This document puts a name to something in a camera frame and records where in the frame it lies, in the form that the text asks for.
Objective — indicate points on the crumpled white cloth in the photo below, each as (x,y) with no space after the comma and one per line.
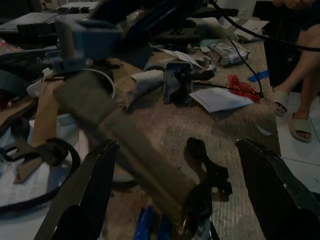
(147,81)

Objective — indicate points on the phone in black holder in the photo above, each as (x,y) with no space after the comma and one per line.
(176,83)

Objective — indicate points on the black plastic clamp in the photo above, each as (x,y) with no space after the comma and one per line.
(208,170)

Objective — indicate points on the white paper sheet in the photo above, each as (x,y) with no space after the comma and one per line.
(220,100)

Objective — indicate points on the white blue tissue pack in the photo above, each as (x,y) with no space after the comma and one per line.
(230,53)

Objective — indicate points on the beige slide sandal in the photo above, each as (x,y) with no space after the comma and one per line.
(300,128)
(281,100)

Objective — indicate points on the blue plastic package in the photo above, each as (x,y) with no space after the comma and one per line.
(146,222)

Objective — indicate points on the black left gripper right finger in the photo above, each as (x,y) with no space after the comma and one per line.
(275,195)

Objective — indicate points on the blue tape strip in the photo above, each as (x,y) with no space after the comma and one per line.
(260,75)

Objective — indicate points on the thin black zip tie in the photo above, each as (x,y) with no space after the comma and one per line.
(246,63)

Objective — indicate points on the seated person in blue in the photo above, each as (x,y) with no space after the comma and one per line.
(300,65)

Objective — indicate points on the white paper stack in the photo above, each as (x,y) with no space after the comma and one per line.
(250,27)

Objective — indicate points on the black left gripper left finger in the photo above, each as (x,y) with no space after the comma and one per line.
(80,200)

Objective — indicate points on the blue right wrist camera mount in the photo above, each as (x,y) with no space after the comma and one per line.
(87,37)

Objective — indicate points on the red net bag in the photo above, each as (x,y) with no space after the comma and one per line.
(240,86)

